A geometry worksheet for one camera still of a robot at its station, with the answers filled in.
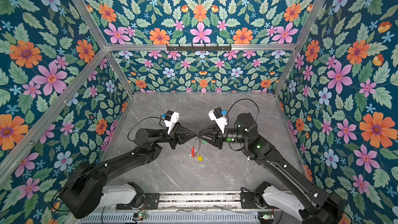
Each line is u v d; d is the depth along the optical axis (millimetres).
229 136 547
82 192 409
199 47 919
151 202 736
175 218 766
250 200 737
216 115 539
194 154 641
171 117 556
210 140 586
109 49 932
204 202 750
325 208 379
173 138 565
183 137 606
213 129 597
